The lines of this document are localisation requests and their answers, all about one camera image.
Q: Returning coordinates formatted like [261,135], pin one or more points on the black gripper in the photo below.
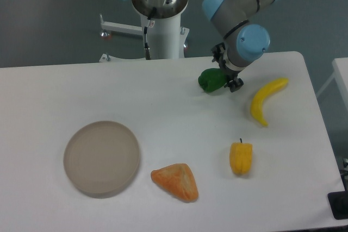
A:
[233,83]

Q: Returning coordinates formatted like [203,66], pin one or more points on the green bell pepper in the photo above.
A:
[211,80]

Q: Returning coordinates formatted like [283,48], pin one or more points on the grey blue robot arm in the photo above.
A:
[242,42]

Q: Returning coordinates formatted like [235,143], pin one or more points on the yellow bell pepper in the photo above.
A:
[240,157]

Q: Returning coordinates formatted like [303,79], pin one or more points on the yellow banana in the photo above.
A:
[258,100]

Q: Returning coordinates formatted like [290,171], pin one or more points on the white side table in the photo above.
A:
[339,75]

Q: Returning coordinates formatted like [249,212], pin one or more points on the orange triangular bread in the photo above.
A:
[178,180]

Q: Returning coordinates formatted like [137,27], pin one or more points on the beige round plate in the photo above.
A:
[102,158]

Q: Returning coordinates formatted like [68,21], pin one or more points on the black device at table edge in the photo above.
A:
[338,204]

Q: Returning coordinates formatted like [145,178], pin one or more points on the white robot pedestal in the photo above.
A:
[161,30]

